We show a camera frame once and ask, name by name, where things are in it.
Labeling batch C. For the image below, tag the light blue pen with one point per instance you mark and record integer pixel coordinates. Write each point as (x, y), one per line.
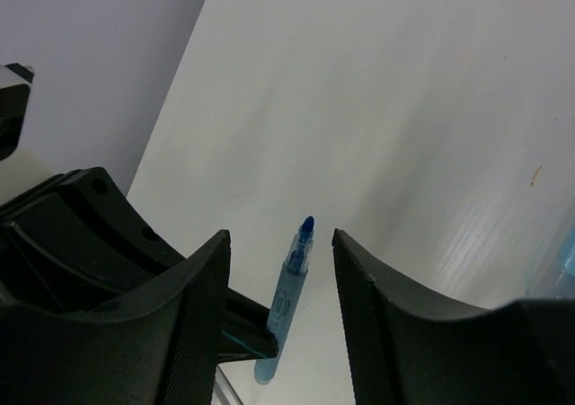
(553, 275)

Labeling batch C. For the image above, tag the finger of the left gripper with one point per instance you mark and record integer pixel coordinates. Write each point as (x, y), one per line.
(74, 241)

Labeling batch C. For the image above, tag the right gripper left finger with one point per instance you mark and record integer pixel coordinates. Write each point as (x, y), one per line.
(156, 344)

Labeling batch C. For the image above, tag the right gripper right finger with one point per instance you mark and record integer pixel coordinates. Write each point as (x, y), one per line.
(408, 344)

